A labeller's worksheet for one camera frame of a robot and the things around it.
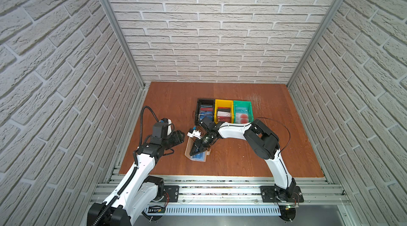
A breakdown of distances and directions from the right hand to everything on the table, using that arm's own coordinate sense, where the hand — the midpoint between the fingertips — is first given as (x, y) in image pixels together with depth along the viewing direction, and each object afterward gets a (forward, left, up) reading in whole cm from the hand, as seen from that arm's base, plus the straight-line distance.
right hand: (192, 154), depth 84 cm
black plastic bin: (+32, -9, -2) cm, 33 cm away
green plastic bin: (+26, -34, -1) cm, 43 cm away
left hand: (+8, +5, +8) cm, 13 cm away
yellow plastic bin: (+27, -21, -1) cm, 35 cm away
